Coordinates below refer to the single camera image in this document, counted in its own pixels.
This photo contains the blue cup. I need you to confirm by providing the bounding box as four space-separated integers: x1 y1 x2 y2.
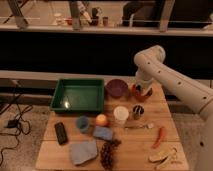
76 116 90 133

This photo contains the purple bowl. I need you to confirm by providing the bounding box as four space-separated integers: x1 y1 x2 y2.
105 79 128 98

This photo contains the white cup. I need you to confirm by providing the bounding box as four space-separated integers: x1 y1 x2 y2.
113 106 129 126

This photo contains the person in dark clothes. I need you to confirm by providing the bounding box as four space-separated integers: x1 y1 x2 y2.
122 0 164 27

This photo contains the metal spoon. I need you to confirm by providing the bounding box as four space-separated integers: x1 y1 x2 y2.
124 123 154 129

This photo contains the black remote control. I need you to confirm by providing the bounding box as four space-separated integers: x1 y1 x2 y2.
54 122 68 145

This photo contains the red bowl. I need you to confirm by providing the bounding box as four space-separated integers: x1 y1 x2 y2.
131 84 153 102

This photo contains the dark metal can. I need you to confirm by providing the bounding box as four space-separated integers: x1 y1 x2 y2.
133 105 144 120

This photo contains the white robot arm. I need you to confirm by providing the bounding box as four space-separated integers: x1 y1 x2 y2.
134 45 213 171

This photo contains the orange apple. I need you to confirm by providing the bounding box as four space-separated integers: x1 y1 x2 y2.
95 114 108 126

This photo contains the grey blue cloth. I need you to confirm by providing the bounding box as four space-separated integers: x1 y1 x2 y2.
70 140 98 165

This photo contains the blue sponge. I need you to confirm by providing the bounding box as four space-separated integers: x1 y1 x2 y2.
93 126 113 140

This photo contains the red chili pepper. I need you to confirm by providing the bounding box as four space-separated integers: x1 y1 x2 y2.
152 127 166 148

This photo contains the green plastic tray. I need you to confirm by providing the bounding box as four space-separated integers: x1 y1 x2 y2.
50 78 104 114

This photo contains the black cable with adapter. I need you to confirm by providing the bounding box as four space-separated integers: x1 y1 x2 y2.
0 79 34 168

